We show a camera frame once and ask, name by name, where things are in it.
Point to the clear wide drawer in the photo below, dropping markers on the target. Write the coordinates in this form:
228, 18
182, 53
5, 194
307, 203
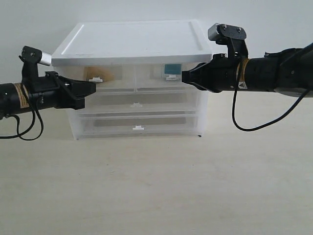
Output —
136, 125
129, 103

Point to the yellow cheese wedge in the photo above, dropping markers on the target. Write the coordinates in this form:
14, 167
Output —
98, 72

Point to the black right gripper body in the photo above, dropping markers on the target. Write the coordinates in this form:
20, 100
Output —
219, 73

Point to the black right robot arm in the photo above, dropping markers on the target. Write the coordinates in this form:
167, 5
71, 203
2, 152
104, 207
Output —
289, 72

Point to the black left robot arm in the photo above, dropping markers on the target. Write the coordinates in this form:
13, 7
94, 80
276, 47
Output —
14, 100

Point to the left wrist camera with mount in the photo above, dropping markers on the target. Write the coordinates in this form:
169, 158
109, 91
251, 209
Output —
31, 58

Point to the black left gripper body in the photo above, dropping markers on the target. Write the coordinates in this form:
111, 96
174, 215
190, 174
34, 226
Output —
49, 91

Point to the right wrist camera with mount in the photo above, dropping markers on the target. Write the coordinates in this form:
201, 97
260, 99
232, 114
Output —
231, 36

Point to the clear bottom wide drawer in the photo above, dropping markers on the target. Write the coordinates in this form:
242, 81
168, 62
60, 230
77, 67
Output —
136, 125

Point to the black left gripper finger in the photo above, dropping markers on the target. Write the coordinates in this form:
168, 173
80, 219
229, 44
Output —
77, 103
82, 89

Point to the white plastic drawer cabinet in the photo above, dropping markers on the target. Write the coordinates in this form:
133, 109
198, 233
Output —
132, 44

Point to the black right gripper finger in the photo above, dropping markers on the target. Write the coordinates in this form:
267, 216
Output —
189, 76
202, 87

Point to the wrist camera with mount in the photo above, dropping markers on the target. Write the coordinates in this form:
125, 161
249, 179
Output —
31, 58
231, 36

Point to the clear middle wide drawer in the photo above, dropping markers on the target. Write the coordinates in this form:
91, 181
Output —
129, 103

